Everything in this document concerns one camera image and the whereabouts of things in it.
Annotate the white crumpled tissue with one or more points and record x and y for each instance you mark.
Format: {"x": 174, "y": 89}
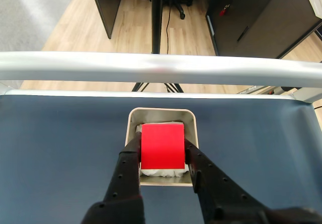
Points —
{"x": 163, "y": 173}

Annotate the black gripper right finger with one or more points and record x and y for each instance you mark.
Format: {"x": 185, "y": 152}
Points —
{"x": 219, "y": 196}

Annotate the beige square box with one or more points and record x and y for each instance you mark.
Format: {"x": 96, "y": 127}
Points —
{"x": 163, "y": 181}

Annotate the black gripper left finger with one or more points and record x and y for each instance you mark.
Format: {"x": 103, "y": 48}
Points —
{"x": 120, "y": 183}

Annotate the red key tag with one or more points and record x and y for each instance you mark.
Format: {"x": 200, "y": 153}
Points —
{"x": 222, "y": 12}

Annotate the black office chair base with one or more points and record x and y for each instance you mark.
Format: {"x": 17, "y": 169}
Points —
{"x": 181, "y": 1}

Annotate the black tripod stand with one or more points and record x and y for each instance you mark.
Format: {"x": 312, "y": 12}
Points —
{"x": 156, "y": 20}

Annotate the dark grey table mat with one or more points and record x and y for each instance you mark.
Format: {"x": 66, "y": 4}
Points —
{"x": 63, "y": 146}

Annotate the red cube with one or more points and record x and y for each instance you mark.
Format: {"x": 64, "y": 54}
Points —
{"x": 162, "y": 146}

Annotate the dark cabinet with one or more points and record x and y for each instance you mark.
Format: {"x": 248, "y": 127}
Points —
{"x": 264, "y": 20}

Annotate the silver metal cart frame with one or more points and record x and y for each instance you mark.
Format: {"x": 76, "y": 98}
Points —
{"x": 151, "y": 66}

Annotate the dark desk side panel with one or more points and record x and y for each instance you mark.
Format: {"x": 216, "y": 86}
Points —
{"x": 105, "y": 5}

